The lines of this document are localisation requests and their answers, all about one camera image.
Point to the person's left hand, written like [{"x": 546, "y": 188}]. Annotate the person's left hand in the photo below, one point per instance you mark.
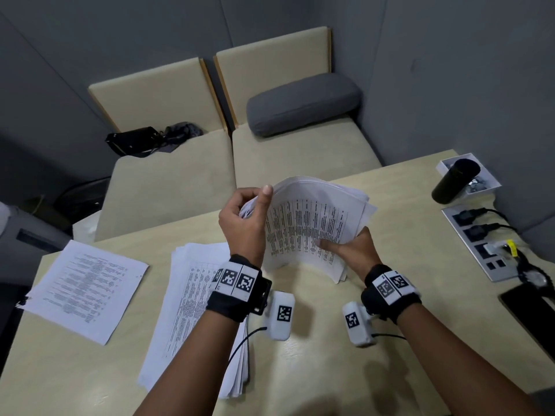
[{"x": 243, "y": 229}]

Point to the person's right hand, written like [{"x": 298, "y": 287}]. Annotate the person's right hand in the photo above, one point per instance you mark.
[{"x": 357, "y": 255}]

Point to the person's right thumb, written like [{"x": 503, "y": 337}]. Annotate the person's right thumb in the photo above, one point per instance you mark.
[{"x": 328, "y": 245}]

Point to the person's left thumb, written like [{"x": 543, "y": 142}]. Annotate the person's left thumb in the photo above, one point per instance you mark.
[{"x": 265, "y": 197}]

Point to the bundle of printed paper sheets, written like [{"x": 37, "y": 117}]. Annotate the bundle of printed paper sheets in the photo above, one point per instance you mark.
[{"x": 312, "y": 220}]

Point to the person's right forearm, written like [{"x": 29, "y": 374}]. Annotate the person's right forearm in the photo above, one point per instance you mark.
[{"x": 451, "y": 363}]

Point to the person's left forearm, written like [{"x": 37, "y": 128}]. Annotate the person's left forearm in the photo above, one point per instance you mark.
[{"x": 195, "y": 363}]

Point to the beige upholstered chair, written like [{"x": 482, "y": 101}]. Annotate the beige upholstered chair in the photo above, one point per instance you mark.
[
  {"x": 299, "y": 155},
  {"x": 169, "y": 181}
]

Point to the grey cushion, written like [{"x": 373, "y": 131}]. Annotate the grey cushion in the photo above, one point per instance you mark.
[{"x": 303, "y": 103}]

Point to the dark grey cloth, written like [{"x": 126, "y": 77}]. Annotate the dark grey cloth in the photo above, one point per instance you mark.
[{"x": 182, "y": 132}]

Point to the thick stack of printed papers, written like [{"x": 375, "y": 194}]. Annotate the thick stack of printed papers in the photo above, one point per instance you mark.
[{"x": 186, "y": 307}]

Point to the black cylindrical bottle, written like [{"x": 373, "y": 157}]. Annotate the black cylindrical bottle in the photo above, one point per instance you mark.
[{"x": 455, "y": 181}]

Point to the black handbag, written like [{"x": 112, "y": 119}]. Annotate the black handbag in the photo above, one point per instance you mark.
[{"x": 132, "y": 142}]

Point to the silver power socket panel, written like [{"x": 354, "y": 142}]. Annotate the silver power socket panel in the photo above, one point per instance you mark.
[{"x": 481, "y": 255}]

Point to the white plug adapter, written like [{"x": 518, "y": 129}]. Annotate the white plug adapter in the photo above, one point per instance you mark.
[{"x": 493, "y": 249}]

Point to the white open box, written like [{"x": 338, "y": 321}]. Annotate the white open box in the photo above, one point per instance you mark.
[{"x": 488, "y": 177}]

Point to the thin printed paper sheet set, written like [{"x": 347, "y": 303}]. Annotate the thin printed paper sheet set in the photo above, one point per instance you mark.
[{"x": 84, "y": 288}]

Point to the black wristwatch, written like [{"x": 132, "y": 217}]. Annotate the black wristwatch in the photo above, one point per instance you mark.
[{"x": 537, "y": 277}]

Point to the black smartphone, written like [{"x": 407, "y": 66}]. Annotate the black smartphone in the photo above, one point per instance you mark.
[{"x": 531, "y": 316}]

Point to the grey cabinet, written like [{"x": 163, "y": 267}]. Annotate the grey cabinet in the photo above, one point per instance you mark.
[{"x": 30, "y": 242}]

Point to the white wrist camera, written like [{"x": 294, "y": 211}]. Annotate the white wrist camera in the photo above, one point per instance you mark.
[
  {"x": 281, "y": 315},
  {"x": 356, "y": 323}
]

